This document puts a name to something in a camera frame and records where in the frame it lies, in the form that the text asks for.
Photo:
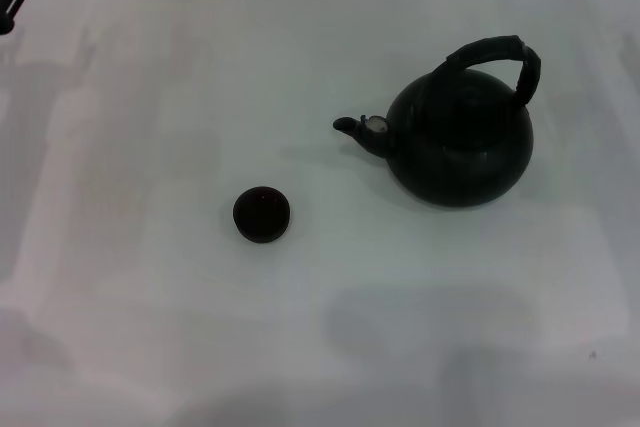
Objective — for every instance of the small dark teacup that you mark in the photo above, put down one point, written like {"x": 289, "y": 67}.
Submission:
{"x": 261, "y": 214}

